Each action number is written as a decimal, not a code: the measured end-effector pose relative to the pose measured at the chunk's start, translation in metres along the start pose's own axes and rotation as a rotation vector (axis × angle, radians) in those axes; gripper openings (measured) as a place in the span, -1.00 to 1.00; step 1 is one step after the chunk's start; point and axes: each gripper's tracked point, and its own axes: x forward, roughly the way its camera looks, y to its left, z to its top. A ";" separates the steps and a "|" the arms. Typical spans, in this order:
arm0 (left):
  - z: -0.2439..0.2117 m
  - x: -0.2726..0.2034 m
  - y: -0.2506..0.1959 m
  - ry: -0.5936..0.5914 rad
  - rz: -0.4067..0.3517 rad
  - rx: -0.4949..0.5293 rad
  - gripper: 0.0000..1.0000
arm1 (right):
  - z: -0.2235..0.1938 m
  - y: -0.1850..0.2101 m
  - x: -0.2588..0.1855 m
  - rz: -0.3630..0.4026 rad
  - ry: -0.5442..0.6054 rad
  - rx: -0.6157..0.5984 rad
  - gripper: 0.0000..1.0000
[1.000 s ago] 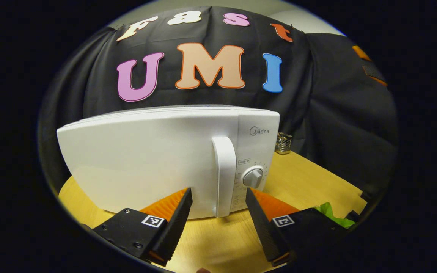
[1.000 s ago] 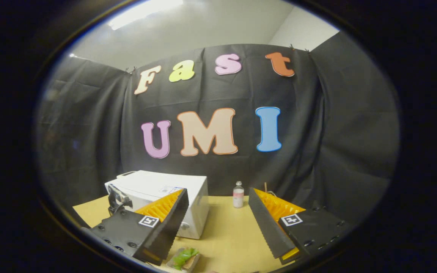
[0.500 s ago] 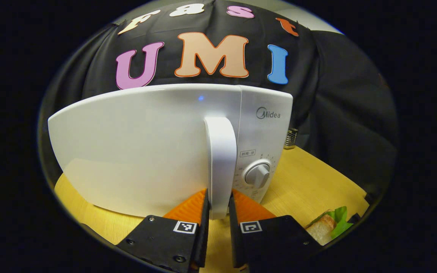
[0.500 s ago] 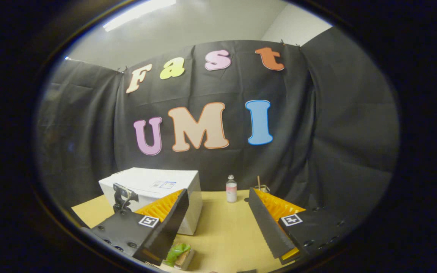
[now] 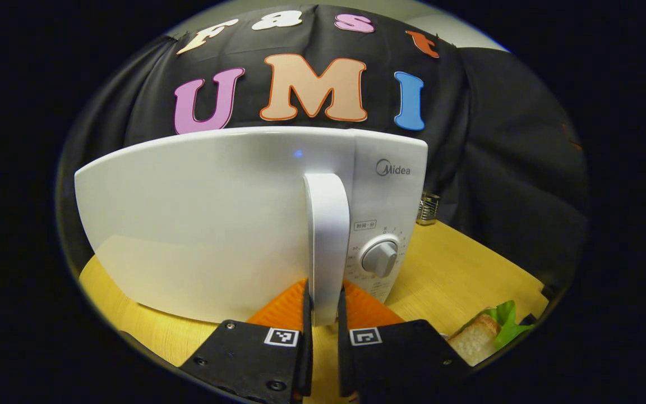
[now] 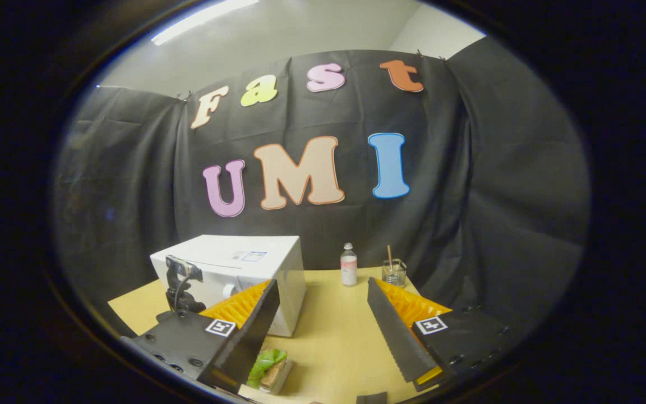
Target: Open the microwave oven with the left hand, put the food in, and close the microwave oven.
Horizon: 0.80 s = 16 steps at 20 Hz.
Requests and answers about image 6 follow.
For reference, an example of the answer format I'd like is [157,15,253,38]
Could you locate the black backdrop cloth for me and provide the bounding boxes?
[54,36,590,337]

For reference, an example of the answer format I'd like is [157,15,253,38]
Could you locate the sandwich with green lettuce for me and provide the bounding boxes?
[246,348,289,391]

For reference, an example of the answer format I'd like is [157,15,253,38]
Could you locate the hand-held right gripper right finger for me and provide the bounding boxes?
[367,277,520,392]

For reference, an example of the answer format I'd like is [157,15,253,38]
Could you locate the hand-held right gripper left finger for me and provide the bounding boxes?
[120,279,280,393]

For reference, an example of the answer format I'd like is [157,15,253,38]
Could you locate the small bottle with pink label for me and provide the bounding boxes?
[340,243,358,287]

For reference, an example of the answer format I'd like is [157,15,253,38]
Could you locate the white microwave oven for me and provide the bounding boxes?
[150,235,307,337]

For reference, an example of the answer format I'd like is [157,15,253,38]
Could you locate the clear glass jar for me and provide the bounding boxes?
[382,258,408,288]

